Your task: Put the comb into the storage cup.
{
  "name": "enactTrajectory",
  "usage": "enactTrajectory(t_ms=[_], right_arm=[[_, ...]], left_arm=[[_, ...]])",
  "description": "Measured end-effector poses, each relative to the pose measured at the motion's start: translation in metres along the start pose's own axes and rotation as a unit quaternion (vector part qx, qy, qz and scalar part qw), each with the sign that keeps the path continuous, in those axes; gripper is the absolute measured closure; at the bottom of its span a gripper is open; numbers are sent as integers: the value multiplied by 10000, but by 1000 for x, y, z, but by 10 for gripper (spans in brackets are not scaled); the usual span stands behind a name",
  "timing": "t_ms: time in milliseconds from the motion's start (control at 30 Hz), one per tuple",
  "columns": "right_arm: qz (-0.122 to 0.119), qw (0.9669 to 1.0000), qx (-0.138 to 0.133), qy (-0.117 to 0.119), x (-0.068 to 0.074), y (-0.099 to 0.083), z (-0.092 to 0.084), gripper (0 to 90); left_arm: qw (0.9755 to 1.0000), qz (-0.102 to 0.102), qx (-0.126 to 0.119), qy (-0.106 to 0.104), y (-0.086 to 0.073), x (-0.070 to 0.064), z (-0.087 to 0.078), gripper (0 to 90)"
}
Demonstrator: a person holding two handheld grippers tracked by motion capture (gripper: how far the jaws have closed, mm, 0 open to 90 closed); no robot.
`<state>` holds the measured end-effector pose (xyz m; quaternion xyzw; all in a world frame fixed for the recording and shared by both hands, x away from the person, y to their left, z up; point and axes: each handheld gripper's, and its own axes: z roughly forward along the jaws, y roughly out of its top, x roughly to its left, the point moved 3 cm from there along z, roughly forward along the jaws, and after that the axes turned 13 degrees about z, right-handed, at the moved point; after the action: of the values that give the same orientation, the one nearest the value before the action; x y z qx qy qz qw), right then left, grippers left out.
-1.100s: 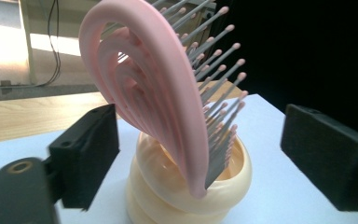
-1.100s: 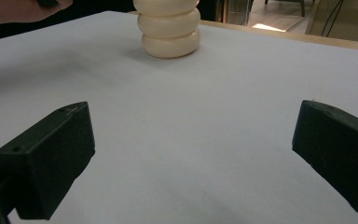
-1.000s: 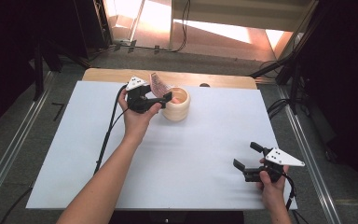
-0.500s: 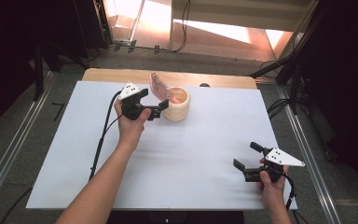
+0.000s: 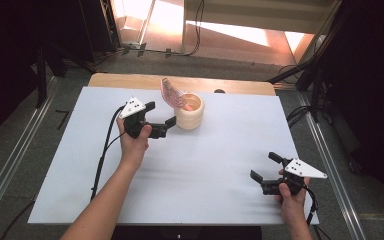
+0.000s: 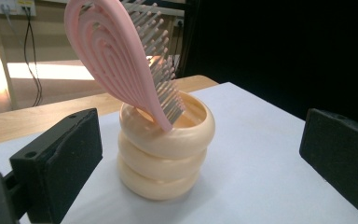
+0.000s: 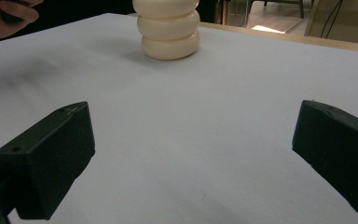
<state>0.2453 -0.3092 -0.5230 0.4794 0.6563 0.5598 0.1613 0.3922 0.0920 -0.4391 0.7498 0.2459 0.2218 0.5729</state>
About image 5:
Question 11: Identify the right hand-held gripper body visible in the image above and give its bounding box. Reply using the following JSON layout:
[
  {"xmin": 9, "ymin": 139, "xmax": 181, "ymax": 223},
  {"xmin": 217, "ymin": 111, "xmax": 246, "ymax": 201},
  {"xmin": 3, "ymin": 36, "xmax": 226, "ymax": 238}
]
[{"xmin": 261, "ymin": 158, "xmax": 328, "ymax": 197}]

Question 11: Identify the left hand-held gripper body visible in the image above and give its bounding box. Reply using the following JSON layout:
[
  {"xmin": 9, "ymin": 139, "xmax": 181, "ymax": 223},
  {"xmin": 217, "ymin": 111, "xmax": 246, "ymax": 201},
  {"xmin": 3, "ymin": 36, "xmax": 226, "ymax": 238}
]
[{"xmin": 118, "ymin": 96, "xmax": 168, "ymax": 140}]

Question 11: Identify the beige ribbed cup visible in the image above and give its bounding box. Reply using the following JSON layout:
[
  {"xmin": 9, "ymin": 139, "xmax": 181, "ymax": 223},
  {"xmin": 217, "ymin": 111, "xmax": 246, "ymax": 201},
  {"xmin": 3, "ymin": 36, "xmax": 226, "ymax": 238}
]
[{"xmin": 174, "ymin": 92, "xmax": 205, "ymax": 131}]

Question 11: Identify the pink hairbrush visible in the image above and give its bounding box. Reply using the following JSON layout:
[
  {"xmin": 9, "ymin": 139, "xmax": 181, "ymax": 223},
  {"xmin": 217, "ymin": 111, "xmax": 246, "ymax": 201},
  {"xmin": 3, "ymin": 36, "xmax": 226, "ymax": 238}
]
[{"xmin": 160, "ymin": 77, "xmax": 196, "ymax": 112}]

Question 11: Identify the person's right hand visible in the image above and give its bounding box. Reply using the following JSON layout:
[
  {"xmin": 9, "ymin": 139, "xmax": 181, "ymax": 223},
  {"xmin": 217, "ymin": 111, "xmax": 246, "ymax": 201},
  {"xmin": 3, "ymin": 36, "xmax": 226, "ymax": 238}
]
[{"xmin": 275, "ymin": 168, "xmax": 312, "ymax": 222}]

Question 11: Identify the person's left hand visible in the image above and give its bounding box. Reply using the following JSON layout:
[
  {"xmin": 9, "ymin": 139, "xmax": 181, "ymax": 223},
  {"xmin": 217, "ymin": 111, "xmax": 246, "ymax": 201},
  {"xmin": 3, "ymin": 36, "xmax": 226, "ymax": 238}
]
[{"xmin": 116, "ymin": 116, "xmax": 153, "ymax": 169}]

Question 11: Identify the wooden table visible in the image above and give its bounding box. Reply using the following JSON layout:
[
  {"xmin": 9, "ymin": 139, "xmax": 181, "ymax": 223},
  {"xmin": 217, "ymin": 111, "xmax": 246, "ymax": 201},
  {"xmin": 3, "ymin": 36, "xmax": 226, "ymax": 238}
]
[{"xmin": 88, "ymin": 73, "xmax": 277, "ymax": 97}]

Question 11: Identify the white table board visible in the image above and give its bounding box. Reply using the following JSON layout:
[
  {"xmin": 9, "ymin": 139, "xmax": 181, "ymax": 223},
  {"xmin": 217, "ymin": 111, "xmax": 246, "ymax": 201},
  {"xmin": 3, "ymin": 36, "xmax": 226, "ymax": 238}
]
[{"xmin": 27, "ymin": 86, "xmax": 320, "ymax": 226}]

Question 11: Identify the black metal stand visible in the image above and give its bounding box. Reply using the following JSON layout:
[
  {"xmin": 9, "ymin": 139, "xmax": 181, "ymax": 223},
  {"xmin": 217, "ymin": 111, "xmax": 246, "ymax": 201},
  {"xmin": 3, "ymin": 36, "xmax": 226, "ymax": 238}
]
[
  {"xmin": 34, "ymin": 43, "xmax": 49, "ymax": 109},
  {"xmin": 266, "ymin": 49, "xmax": 328, "ymax": 124}
]

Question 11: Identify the black metal rack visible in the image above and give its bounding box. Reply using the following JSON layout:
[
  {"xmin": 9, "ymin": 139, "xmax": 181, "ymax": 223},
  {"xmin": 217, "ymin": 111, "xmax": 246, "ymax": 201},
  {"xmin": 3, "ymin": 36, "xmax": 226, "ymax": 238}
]
[{"xmin": 79, "ymin": 0, "xmax": 121, "ymax": 63}]

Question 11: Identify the aluminium floor rail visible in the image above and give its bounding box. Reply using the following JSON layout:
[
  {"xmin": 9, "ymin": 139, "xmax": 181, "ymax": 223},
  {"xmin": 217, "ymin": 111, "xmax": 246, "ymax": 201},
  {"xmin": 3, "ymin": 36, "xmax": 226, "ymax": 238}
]
[
  {"xmin": 296, "ymin": 91, "xmax": 368, "ymax": 240},
  {"xmin": 0, "ymin": 76, "xmax": 61, "ymax": 231}
]

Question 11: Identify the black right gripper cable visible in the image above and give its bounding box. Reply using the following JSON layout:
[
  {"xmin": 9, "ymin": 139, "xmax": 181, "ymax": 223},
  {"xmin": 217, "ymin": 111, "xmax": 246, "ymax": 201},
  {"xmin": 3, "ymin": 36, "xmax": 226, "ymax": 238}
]
[{"xmin": 301, "ymin": 184, "xmax": 319, "ymax": 228}]

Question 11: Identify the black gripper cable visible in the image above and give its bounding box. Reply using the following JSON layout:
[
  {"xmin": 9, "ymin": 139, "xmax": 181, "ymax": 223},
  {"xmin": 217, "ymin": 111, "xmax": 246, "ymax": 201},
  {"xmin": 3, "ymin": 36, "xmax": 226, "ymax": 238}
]
[
  {"xmin": 301, "ymin": 184, "xmax": 319, "ymax": 228},
  {"xmin": 89, "ymin": 104, "xmax": 128, "ymax": 202}
]

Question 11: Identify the black floor cable bundle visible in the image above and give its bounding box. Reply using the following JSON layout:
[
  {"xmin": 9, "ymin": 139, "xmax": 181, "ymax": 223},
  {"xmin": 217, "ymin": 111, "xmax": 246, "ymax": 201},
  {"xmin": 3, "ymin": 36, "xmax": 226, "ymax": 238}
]
[{"xmin": 285, "ymin": 104, "xmax": 314, "ymax": 129}]

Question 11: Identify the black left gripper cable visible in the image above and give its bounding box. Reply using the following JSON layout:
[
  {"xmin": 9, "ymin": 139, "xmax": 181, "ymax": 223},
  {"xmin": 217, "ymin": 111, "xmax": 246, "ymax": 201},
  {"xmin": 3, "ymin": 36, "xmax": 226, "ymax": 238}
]
[{"xmin": 89, "ymin": 104, "xmax": 128, "ymax": 202}]

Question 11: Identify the black hanging cable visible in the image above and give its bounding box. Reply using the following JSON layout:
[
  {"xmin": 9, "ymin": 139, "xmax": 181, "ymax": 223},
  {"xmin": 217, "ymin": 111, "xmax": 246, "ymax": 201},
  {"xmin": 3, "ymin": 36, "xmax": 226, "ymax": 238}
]
[{"xmin": 179, "ymin": 0, "xmax": 205, "ymax": 57}]

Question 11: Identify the thin black floor cable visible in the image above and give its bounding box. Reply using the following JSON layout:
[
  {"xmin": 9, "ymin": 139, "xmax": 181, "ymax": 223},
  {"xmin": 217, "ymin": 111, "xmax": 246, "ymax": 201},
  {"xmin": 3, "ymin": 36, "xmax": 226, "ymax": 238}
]
[{"xmin": 0, "ymin": 199, "xmax": 36, "ymax": 240}]

